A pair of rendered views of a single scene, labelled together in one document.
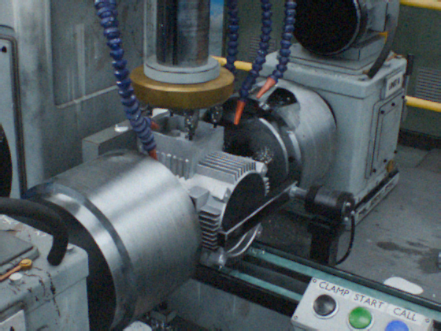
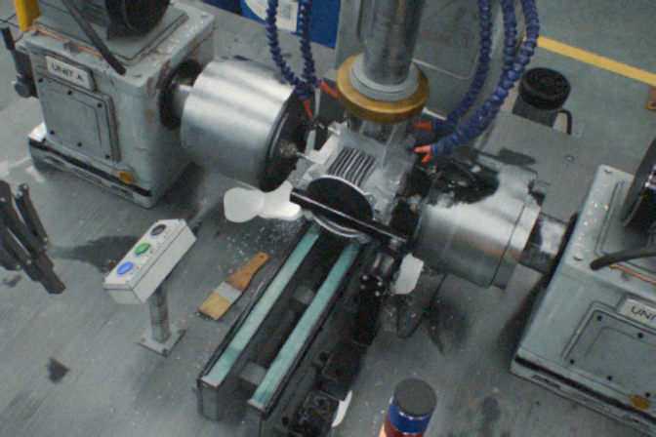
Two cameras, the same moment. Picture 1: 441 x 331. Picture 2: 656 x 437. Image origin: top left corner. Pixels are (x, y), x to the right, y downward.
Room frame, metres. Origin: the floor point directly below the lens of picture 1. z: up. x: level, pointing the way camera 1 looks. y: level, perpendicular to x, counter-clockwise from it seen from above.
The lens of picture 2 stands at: (0.85, -1.10, 2.17)
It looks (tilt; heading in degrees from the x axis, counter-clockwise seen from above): 48 degrees down; 76
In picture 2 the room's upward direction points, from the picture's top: 9 degrees clockwise
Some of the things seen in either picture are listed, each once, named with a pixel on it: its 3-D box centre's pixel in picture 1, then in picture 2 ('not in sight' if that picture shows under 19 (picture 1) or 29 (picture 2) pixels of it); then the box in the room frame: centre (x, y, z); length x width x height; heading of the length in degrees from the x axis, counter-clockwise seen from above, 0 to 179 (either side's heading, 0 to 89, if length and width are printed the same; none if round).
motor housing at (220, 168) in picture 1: (197, 198); (358, 177); (1.16, 0.03, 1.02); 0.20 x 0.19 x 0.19; 58
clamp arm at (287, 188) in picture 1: (260, 211); (348, 218); (1.12, -0.09, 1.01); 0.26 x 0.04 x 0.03; 148
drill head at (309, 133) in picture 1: (273, 140); (491, 221); (1.40, -0.13, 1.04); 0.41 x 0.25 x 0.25; 148
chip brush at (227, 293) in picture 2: not in sight; (236, 284); (0.91, -0.08, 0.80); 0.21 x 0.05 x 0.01; 50
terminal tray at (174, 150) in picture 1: (179, 146); (373, 132); (1.18, 0.06, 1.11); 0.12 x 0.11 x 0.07; 58
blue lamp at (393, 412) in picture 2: not in sight; (411, 407); (1.12, -0.59, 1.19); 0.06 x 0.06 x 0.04
